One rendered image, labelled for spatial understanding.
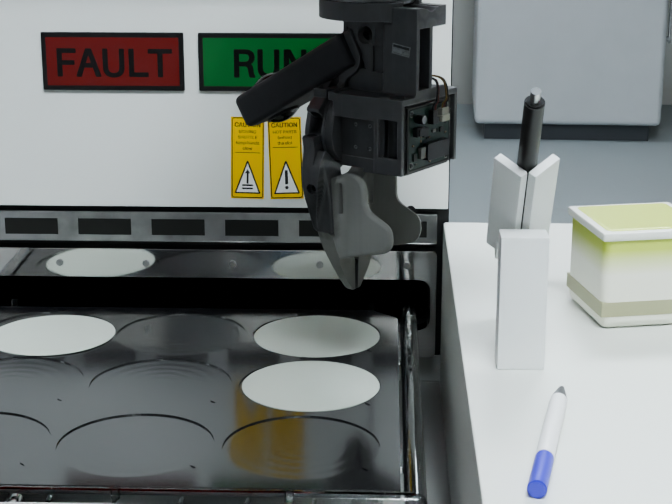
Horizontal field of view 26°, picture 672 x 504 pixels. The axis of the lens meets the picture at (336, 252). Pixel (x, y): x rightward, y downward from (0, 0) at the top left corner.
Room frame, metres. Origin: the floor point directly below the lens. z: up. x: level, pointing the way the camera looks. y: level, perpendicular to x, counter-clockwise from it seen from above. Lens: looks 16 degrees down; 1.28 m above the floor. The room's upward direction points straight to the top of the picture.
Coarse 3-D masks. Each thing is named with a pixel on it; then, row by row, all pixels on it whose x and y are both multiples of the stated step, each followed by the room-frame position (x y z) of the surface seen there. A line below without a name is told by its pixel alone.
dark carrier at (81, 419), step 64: (0, 320) 1.12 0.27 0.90; (128, 320) 1.12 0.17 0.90; (192, 320) 1.13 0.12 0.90; (256, 320) 1.12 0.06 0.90; (384, 320) 1.12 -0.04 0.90; (0, 384) 0.98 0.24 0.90; (64, 384) 0.98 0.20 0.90; (128, 384) 0.98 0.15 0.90; (192, 384) 0.98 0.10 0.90; (384, 384) 0.98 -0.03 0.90; (0, 448) 0.87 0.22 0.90; (64, 448) 0.87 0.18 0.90; (128, 448) 0.87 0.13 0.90; (192, 448) 0.87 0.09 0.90; (256, 448) 0.87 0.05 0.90; (320, 448) 0.87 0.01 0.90; (384, 448) 0.87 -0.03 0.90
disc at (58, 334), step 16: (32, 320) 1.12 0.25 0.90; (48, 320) 1.12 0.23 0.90; (64, 320) 1.12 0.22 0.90; (80, 320) 1.12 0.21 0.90; (96, 320) 1.12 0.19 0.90; (0, 336) 1.08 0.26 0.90; (16, 336) 1.08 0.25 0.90; (32, 336) 1.08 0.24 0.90; (48, 336) 1.08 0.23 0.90; (64, 336) 1.08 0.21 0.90; (80, 336) 1.08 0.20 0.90; (96, 336) 1.08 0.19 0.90; (112, 336) 1.08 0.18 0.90; (16, 352) 1.05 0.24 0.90; (32, 352) 1.04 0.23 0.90; (48, 352) 1.04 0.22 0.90; (64, 352) 1.04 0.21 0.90
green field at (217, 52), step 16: (208, 48) 1.19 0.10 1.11; (224, 48) 1.19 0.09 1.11; (240, 48) 1.19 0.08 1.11; (256, 48) 1.19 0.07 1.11; (272, 48) 1.19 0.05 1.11; (288, 48) 1.19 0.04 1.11; (304, 48) 1.19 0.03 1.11; (208, 64) 1.19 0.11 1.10; (224, 64) 1.19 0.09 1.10; (240, 64) 1.19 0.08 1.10; (256, 64) 1.19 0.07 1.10; (272, 64) 1.19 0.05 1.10; (288, 64) 1.19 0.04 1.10; (208, 80) 1.19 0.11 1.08; (224, 80) 1.19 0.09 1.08; (240, 80) 1.19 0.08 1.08; (256, 80) 1.19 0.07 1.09
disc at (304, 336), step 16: (288, 320) 1.12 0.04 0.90; (304, 320) 1.12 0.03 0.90; (320, 320) 1.12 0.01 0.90; (336, 320) 1.12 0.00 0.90; (352, 320) 1.12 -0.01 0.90; (256, 336) 1.08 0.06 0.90; (272, 336) 1.08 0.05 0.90; (288, 336) 1.08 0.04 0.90; (304, 336) 1.08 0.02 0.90; (320, 336) 1.08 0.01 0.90; (336, 336) 1.08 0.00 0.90; (352, 336) 1.08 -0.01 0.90; (368, 336) 1.08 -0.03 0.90; (288, 352) 1.05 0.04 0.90; (304, 352) 1.05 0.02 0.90; (320, 352) 1.05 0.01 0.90; (336, 352) 1.05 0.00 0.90; (352, 352) 1.05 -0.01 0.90
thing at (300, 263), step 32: (0, 256) 1.19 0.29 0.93; (32, 256) 1.19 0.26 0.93; (64, 256) 1.19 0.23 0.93; (96, 256) 1.19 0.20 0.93; (128, 256) 1.19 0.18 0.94; (160, 256) 1.19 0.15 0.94; (192, 256) 1.19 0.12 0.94; (224, 256) 1.18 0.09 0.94; (256, 256) 1.18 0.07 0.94; (288, 256) 1.18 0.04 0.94; (320, 256) 1.18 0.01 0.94; (384, 256) 1.18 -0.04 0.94; (416, 256) 1.18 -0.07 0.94
